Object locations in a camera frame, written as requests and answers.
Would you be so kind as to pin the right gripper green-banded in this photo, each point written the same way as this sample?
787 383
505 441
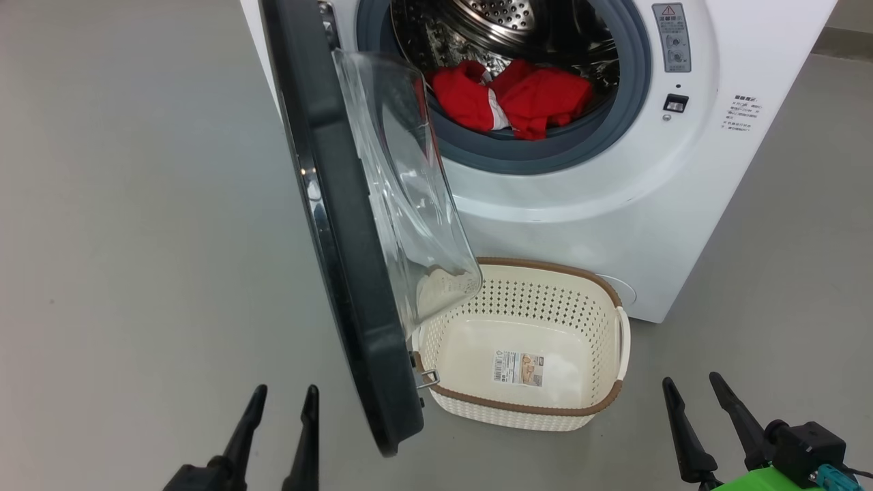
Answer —
757 483

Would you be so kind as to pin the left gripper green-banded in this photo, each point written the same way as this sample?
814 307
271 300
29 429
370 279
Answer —
204 479

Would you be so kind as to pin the dark washing machine door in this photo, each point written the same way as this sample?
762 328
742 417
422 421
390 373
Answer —
354 273

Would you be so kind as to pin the red and white garment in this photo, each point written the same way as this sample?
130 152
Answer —
545 102
464 95

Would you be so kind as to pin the cream perforated laundry basket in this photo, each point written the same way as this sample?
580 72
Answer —
525 320

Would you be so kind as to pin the white front-load washing machine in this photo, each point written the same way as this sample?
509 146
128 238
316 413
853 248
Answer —
614 204

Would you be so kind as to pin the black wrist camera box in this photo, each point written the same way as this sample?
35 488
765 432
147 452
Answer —
808 450

